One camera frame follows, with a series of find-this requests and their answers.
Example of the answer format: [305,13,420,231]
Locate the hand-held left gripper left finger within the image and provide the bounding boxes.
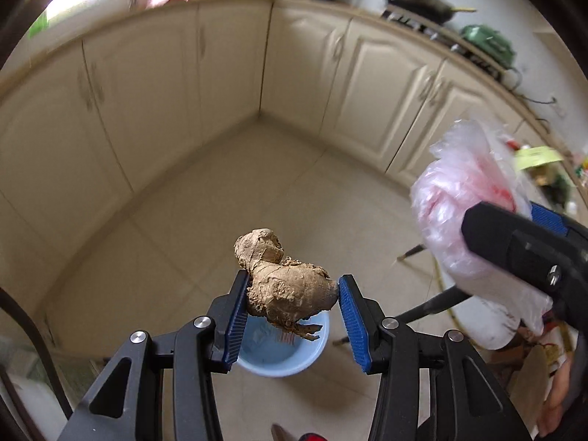
[57,270,251,441]

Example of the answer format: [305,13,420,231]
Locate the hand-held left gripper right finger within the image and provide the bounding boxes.
[337,274,527,441]

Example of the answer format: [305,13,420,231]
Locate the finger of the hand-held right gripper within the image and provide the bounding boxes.
[460,201,588,313]
[528,201,588,251]

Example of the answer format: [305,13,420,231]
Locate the light blue plastic bucket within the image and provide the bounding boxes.
[234,310,330,378]

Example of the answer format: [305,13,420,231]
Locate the brown ginger root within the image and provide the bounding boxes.
[234,228,340,343]

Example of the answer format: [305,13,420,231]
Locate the clear plastic bag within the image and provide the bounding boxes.
[410,119,554,337]

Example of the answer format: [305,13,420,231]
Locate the person's right hand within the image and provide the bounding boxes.
[537,367,573,438]

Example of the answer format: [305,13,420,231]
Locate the lime yellow packet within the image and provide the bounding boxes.
[514,146,563,171]

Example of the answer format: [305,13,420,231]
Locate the white stool with black legs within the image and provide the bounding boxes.
[333,147,588,352]

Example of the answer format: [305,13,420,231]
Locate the green pot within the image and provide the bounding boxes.
[460,24,514,67]

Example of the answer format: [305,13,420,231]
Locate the gas stove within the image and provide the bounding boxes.
[381,4,515,79]

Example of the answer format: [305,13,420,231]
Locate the sliding glass door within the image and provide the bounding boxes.
[0,326,111,441]

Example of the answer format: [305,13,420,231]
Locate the cream kitchen cabinets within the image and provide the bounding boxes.
[0,0,570,286]

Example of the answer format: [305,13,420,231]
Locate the black power cord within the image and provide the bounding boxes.
[503,67,559,106]

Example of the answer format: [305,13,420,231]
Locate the thick black cable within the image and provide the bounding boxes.
[0,287,74,428]

